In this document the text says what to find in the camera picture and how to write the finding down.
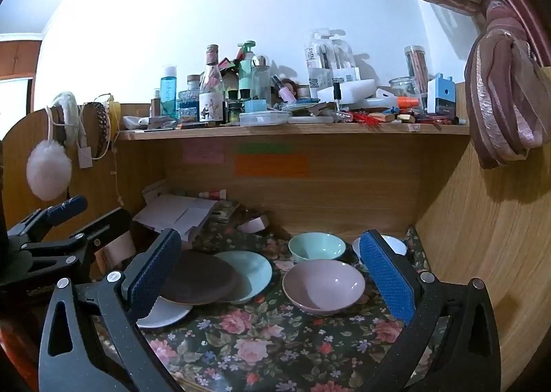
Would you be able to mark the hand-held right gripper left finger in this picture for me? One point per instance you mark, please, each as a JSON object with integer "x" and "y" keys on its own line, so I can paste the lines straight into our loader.
{"x": 155, "y": 267}

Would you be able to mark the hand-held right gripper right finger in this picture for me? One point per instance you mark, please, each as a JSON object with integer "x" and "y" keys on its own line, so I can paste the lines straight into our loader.
{"x": 387, "y": 278}

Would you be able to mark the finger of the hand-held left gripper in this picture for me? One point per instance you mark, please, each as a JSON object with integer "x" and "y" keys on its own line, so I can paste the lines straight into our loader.
{"x": 105, "y": 226}
{"x": 69, "y": 206}

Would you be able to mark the white bowl with dark spots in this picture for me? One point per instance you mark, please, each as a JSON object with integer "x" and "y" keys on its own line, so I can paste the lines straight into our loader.
{"x": 394, "y": 245}

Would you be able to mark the brown plate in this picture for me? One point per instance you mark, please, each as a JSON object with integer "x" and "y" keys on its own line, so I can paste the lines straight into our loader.
{"x": 198, "y": 278}

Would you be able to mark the white plate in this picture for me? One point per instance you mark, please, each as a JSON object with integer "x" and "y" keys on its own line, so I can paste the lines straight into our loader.
{"x": 165, "y": 314}

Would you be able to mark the pink bowl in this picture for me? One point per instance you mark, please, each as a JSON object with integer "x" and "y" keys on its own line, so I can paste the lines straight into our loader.
{"x": 323, "y": 288}

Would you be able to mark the mint green bowl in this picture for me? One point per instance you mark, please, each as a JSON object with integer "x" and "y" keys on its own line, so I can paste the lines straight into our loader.
{"x": 316, "y": 245}

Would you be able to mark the light green plate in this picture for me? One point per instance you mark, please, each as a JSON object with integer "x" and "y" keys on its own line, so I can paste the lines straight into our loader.
{"x": 254, "y": 273}

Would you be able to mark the white fluffy earmuffs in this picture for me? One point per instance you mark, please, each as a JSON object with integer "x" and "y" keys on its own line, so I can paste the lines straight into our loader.
{"x": 47, "y": 168}

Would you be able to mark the white paper tag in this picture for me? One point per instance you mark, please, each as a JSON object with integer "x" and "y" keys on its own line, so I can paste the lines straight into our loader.
{"x": 86, "y": 157}

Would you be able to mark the stack of printed cards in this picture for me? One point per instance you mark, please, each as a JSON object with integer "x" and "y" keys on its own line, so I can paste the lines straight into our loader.
{"x": 224, "y": 212}

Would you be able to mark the red and white tube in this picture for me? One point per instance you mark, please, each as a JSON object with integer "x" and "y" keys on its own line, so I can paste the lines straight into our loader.
{"x": 213, "y": 194}

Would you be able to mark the brown patterned headband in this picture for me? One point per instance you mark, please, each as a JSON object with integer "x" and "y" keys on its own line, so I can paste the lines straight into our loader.
{"x": 102, "y": 116}

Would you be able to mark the yellow headband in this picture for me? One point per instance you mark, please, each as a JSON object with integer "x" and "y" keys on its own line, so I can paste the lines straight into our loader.
{"x": 114, "y": 114}

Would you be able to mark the pink sticky note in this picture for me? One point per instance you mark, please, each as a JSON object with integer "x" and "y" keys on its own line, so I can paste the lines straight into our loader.
{"x": 203, "y": 153}

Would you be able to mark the dark floral tablecloth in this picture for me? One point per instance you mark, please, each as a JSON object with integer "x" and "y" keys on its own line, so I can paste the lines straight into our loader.
{"x": 258, "y": 344}

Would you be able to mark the blue glass perfume bottle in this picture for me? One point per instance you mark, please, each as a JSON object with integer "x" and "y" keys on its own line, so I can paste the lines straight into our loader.
{"x": 188, "y": 110}

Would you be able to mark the tall blue liquid bottle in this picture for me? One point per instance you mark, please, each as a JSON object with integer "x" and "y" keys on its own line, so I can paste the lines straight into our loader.
{"x": 169, "y": 95}

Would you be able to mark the orange sticky note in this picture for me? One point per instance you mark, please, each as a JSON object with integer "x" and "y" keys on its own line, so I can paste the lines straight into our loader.
{"x": 271, "y": 164}

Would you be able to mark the glass bottle with illustrated label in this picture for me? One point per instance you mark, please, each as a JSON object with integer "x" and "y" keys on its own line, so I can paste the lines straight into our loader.
{"x": 211, "y": 108}

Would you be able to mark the green sticky note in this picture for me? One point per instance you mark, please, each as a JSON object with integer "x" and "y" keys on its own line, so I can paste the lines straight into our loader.
{"x": 264, "y": 148}

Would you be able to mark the wooden shelf board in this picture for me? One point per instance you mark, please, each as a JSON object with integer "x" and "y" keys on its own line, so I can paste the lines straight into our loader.
{"x": 301, "y": 130}

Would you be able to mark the clear flat plastic container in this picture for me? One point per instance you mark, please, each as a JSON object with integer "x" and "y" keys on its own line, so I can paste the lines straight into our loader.
{"x": 264, "y": 118}

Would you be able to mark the blue pencil sharpener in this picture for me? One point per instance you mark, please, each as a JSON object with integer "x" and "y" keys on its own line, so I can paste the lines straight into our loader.
{"x": 441, "y": 97}

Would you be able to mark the small bottle with black cap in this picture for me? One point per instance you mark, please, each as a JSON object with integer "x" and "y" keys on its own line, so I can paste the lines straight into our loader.
{"x": 337, "y": 95}

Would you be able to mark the round glass jar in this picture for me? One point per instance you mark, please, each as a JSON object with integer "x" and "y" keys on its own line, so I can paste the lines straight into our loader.
{"x": 402, "y": 88}

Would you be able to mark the small light blue box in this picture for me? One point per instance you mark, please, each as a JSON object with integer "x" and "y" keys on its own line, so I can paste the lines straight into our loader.
{"x": 256, "y": 106}

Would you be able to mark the green pump bottle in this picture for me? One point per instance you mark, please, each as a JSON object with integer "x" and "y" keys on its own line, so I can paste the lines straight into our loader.
{"x": 246, "y": 77}

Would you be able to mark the clear jar of pencils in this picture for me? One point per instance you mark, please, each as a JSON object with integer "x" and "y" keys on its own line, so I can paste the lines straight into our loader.
{"x": 416, "y": 69}

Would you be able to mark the clear bottle with silver cap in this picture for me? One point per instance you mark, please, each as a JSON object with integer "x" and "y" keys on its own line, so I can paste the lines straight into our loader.
{"x": 260, "y": 82}

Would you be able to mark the small pink bottle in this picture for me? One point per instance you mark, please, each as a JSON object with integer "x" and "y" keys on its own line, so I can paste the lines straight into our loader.
{"x": 284, "y": 91}

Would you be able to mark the pink striped curtain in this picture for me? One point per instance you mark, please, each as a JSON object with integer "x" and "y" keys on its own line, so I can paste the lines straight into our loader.
{"x": 499, "y": 95}

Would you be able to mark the clear pack of brushes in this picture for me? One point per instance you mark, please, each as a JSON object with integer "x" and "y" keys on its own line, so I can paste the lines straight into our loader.
{"x": 320, "y": 60}
{"x": 346, "y": 56}

